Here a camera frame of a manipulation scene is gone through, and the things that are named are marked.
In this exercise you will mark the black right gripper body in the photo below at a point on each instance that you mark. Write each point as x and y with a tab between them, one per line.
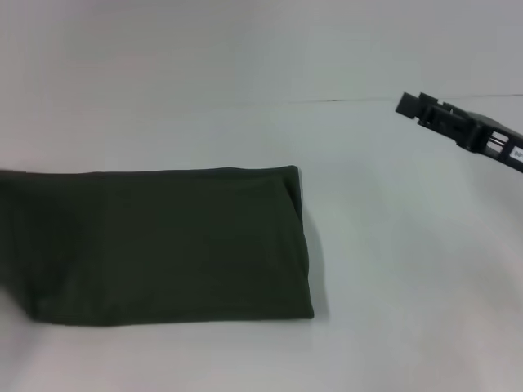
494	141

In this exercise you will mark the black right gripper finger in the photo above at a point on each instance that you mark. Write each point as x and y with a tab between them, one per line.
435	101
425	114

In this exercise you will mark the dark green shirt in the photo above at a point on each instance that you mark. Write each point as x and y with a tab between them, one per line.
163	245

